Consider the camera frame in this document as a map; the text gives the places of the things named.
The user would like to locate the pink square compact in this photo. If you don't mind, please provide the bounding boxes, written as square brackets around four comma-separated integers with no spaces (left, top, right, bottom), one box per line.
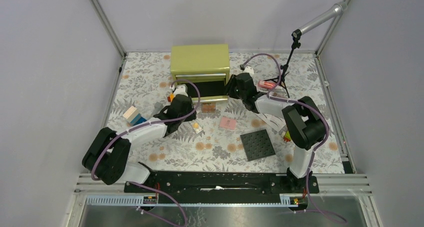
[219,116,237,130]

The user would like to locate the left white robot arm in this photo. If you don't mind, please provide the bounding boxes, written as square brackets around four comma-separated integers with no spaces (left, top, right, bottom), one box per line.
[81,93,197,193]

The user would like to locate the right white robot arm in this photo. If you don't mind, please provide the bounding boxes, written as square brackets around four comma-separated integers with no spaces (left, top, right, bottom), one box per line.
[224,72,329,193]

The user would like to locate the yellow toy car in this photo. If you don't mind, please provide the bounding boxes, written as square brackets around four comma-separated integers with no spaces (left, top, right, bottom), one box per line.
[167,93,175,103]

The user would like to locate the white cream tube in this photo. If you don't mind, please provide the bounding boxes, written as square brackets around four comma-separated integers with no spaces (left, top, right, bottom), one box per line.
[191,122,203,134]

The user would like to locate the pink lotion bottle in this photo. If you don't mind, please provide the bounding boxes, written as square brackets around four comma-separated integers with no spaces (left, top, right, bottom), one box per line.
[257,80,278,90]

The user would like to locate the green drawer cabinet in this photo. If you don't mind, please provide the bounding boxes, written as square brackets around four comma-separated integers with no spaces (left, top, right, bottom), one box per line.
[170,44,230,103]

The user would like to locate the blue toy brick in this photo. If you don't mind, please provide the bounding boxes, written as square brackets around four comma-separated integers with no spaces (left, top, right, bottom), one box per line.
[128,114,147,126]

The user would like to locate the beige toy brick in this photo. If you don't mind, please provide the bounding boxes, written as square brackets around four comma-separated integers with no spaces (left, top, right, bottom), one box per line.
[122,106,140,122]

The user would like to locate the white eyebrow stencil card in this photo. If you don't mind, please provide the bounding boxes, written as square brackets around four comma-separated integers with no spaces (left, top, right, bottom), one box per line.
[258,113,286,132]

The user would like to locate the black perforated square plate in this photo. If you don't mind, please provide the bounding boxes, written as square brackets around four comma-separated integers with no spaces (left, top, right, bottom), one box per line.
[240,129,276,162]

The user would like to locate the red yellow green toy blocks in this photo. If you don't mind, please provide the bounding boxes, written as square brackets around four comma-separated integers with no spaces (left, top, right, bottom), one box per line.
[282,131,292,142]

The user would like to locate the black tripod stand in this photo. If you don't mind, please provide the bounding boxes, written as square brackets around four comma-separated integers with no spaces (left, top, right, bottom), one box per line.
[266,29,302,98]

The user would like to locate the silver metal pole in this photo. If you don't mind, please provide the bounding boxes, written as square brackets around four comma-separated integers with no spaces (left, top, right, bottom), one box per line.
[292,1,348,38]

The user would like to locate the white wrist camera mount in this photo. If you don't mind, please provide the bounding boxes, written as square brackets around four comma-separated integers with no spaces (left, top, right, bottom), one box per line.
[239,64,255,77]

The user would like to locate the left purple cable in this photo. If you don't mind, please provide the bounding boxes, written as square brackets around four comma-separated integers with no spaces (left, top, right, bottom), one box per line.
[91,79,202,227]

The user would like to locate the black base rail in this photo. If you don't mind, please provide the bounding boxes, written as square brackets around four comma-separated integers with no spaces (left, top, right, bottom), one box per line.
[144,170,320,204]

